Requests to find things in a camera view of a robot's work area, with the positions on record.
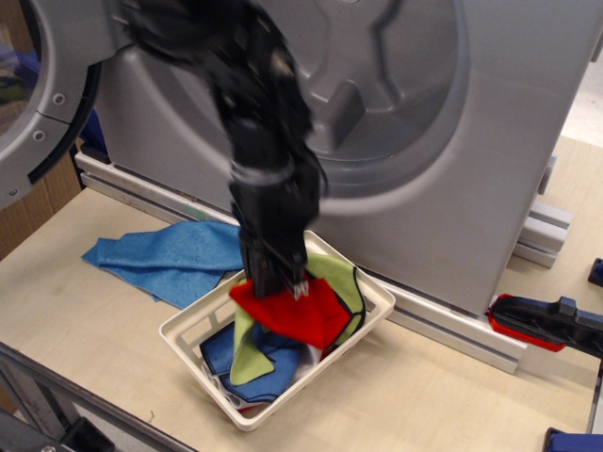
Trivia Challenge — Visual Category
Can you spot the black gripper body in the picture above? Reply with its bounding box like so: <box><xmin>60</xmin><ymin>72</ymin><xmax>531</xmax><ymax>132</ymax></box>
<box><xmin>229</xmin><ymin>150</ymin><xmax>325</xmax><ymax>264</ymax></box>

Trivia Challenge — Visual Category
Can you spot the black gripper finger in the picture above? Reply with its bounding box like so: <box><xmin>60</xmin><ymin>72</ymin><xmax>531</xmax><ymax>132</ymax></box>
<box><xmin>240</xmin><ymin>237</ymin><xmax>309</xmax><ymax>300</ymax></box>

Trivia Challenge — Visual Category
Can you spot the red cloth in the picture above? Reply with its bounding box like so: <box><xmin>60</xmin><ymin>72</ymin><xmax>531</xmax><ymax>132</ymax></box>
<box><xmin>230</xmin><ymin>279</ymin><xmax>352</xmax><ymax>350</ymax></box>

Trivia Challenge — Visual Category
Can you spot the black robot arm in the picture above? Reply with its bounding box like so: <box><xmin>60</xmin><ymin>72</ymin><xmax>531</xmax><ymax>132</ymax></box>
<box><xmin>117</xmin><ymin>1</ymin><xmax>327</xmax><ymax>299</ymax></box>

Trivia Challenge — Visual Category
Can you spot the grey toy washing machine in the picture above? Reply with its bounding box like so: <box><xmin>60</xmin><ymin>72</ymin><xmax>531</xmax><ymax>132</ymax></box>
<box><xmin>93</xmin><ymin>0</ymin><xmax>603</xmax><ymax>317</ymax></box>

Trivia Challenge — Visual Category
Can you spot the grey washing machine door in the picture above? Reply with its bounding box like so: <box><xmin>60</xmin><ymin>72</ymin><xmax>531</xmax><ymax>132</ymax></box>
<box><xmin>1</xmin><ymin>1</ymin><xmax>128</xmax><ymax>208</ymax></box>

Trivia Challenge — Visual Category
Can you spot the light blue cloth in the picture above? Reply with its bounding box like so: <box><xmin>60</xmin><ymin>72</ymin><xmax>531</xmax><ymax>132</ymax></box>
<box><xmin>82</xmin><ymin>221</ymin><xmax>243</xmax><ymax>309</ymax></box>

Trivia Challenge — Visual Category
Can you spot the white cloth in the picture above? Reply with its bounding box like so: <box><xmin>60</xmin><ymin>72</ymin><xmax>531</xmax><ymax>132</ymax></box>
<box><xmin>293</xmin><ymin>345</ymin><xmax>323</xmax><ymax>381</ymax></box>

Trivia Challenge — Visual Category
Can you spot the green cloth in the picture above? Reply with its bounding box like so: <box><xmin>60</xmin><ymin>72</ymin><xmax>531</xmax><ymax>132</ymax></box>
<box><xmin>230</xmin><ymin>254</ymin><xmax>366</xmax><ymax>386</ymax></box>

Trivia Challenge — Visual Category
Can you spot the dark blue cloth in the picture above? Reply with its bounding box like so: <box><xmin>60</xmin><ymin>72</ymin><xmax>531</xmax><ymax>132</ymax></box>
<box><xmin>199</xmin><ymin>323</ymin><xmax>303</xmax><ymax>409</ymax></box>

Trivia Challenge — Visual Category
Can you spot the white plastic basket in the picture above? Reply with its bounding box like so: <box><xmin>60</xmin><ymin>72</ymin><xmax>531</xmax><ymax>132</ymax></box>
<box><xmin>160</xmin><ymin>231</ymin><xmax>395</xmax><ymax>431</ymax></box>

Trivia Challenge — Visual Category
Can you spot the cardboard box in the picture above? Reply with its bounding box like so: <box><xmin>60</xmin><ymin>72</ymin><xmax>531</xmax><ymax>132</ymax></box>
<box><xmin>0</xmin><ymin>156</ymin><xmax>82</xmax><ymax>259</ymax></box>

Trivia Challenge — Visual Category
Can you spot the red black clamp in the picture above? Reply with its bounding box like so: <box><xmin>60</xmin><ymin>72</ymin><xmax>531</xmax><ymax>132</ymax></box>
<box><xmin>488</xmin><ymin>294</ymin><xmax>602</xmax><ymax>359</ymax></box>

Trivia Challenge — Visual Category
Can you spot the black corner object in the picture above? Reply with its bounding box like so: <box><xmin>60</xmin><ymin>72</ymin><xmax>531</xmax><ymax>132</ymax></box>
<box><xmin>588</xmin><ymin>258</ymin><xmax>603</xmax><ymax>287</ymax></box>

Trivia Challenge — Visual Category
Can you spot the blue black object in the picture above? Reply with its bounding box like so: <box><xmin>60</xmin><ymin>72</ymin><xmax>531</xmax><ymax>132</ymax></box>
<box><xmin>542</xmin><ymin>428</ymin><xmax>603</xmax><ymax>452</ymax></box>

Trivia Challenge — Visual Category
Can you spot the aluminium profile rail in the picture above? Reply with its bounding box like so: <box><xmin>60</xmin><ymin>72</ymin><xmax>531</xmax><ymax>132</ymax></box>
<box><xmin>75</xmin><ymin>152</ymin><xmax>527</xmax><ymax>374</ymax></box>

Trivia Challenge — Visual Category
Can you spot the metal table frame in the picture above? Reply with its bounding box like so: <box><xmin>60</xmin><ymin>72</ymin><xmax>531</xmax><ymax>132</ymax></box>
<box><xmin>1</xmin><ymin>343</ymin><xmax>192</xmax><ymax>451</ymax></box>

